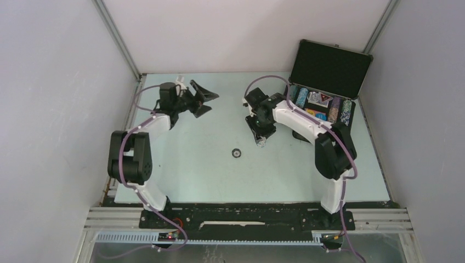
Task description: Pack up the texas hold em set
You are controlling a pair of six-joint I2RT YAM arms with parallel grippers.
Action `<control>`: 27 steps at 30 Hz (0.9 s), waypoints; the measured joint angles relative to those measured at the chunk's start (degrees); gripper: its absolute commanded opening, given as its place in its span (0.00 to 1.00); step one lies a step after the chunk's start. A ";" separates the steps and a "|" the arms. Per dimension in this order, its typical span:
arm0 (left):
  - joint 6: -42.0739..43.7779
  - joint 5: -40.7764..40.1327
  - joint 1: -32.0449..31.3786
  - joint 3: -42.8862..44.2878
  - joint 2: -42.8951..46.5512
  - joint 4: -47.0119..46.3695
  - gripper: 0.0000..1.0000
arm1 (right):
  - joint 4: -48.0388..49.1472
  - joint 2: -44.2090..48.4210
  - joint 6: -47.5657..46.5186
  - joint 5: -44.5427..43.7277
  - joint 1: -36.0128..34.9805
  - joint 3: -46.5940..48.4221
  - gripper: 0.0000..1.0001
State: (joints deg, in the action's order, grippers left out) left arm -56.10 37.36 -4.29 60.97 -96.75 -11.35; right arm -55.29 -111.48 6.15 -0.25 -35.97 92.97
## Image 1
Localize light blue chip stack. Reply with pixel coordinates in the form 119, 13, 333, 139
295, 88, 309, 108

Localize blue round button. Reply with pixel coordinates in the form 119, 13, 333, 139
315, 113, 327, 121

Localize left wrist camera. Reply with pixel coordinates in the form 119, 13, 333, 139
175, 75, 188, 90

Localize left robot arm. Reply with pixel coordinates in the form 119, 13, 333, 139
107, 77, 219, 228

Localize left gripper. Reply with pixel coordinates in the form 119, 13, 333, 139
173, 81, 219, 118

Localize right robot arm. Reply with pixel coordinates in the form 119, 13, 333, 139
242, 88, 356, 229

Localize dark blue fifty chip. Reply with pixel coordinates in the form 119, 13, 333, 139
231, 148, 242, 158

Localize green chip stack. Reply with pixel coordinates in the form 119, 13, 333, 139
339, 100, 352, 126

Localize red black triangle marker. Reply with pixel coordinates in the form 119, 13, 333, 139
319, 93, 333, 107

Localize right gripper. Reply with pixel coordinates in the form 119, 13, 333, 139
245, 112, 277, 144

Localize clear round dealer button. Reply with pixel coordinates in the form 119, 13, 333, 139
307, 92, 321, 105

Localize purple chip stack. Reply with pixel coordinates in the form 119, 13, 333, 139
327, 97, 341, 123

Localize black poker set case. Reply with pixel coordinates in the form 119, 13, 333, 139
288, 39, 373, 128

